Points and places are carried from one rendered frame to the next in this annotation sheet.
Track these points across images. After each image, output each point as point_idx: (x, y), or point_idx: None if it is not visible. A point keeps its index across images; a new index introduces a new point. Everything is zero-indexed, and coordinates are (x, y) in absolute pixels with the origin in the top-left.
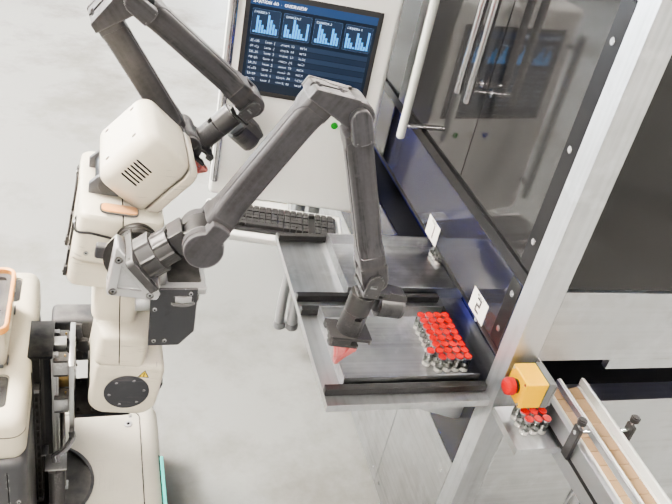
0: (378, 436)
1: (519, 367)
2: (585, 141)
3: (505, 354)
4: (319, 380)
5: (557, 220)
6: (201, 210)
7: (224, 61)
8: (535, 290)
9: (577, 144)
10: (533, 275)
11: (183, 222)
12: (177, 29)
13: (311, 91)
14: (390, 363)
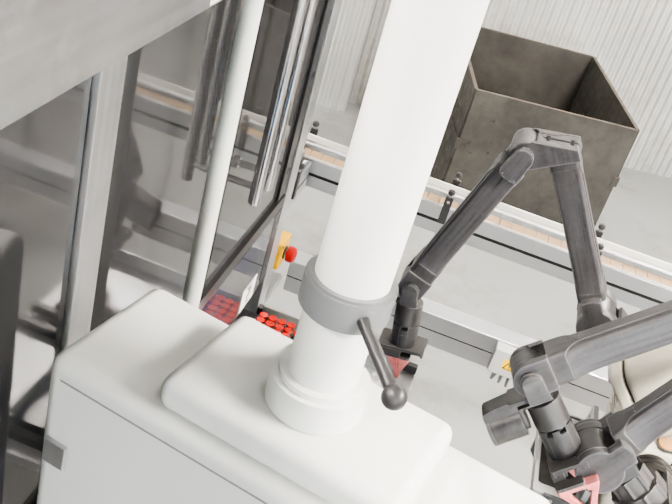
0: None
1: (283, 242)
2: (323, 53)
3: (272, 261)
4: (411, 383)
5: (306, 126)
6: (603, 311)
7: (600, 327)
8: (292, 188)
9: (316, 64)
10: (290, 185)
11: (617, 318)
12: None
13: (580, 145)
14: None
